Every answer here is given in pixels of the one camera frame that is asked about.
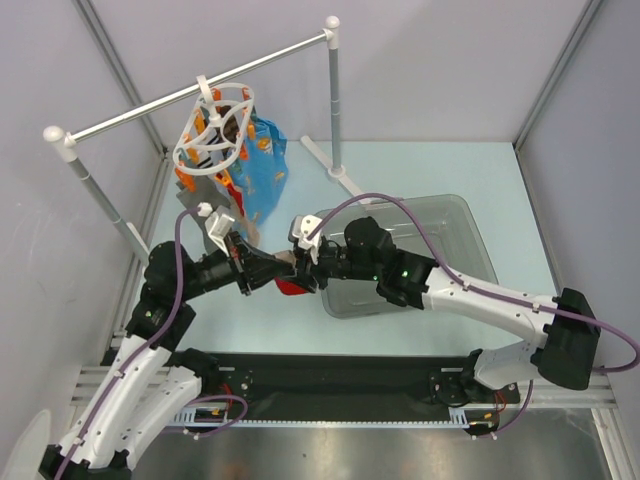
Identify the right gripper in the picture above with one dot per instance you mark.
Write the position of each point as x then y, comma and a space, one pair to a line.
316, 270

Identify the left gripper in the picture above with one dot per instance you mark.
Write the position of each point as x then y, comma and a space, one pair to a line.
258, 268

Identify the red reindeer sock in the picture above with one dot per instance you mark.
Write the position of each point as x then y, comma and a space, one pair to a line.
246, 227
289, 284

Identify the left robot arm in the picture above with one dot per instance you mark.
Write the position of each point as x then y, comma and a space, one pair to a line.
150, 381

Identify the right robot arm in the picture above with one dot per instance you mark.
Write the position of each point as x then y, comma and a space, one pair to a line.
553, 344

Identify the white round clip hanger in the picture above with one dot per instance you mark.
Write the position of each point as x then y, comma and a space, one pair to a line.
204, 118

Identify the grey sock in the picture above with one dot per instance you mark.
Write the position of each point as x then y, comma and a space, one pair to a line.
205, 192

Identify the blue patterned sock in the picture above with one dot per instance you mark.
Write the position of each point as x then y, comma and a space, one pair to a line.
262, 177

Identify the orange clothes peg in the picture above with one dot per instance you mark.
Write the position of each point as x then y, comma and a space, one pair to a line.
187, 181

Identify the grey plastic bin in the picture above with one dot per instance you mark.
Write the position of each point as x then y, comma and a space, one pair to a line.
448, 223

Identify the brown sock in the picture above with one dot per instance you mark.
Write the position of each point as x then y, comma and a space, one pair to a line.
230, 128

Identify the white silver clothes rack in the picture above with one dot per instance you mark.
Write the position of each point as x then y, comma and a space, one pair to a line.
65, 143

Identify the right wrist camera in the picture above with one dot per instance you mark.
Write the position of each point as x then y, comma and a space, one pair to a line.
304, 233

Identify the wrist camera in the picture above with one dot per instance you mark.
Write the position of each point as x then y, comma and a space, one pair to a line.
215, 225
304, 233

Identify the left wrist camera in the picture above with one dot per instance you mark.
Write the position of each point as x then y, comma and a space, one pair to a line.
215, 225

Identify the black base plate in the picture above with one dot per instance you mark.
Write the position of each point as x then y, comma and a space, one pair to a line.
341, 389

